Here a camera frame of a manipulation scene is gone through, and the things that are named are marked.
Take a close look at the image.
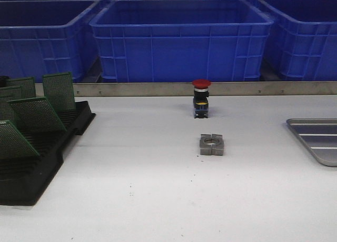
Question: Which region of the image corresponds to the green perfboard front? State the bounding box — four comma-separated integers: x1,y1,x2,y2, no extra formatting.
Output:
1,120,39,159

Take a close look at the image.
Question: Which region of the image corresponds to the green perfboard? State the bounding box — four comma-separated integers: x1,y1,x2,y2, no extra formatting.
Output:
6,77,36,98
1,85,22,124
42,72,76,112
1,120,39,159
8,97,66,133

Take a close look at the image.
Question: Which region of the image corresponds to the silver metal tray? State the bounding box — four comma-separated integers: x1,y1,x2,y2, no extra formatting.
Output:
286,118,336,167

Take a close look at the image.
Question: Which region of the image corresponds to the black slotted board rack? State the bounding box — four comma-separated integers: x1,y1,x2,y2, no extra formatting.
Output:
0,76,96,207

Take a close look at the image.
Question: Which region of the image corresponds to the red emergency stop button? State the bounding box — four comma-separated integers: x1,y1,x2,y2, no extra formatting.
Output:
192,79,211,118

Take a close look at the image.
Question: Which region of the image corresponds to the grey metal clamp block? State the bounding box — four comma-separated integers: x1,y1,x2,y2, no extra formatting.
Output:
199,134,225,156

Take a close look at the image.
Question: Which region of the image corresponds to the centre blue plastic crate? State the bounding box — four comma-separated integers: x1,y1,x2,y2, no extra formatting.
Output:
90,0,273,83

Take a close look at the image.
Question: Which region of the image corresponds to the blue plastic crate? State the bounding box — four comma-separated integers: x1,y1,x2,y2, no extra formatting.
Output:
1,1,101,82
260,0,336,81
90,0,273,83

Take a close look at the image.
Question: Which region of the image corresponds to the green perfboard rear right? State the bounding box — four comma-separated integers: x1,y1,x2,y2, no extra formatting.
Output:
42,72,76,112

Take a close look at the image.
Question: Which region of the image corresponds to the green perfboard middle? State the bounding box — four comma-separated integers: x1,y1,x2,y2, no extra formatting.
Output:
8,97,66,133

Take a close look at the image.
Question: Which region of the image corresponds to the right blue plastic crate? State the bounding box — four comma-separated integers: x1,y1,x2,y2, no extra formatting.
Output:
260,0,336,81

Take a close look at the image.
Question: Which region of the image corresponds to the green perfboard rear left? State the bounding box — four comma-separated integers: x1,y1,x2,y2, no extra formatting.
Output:
6,77,36,98

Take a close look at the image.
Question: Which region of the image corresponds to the left blue plastic crate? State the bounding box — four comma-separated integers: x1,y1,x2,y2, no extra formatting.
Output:
1,1,101,82

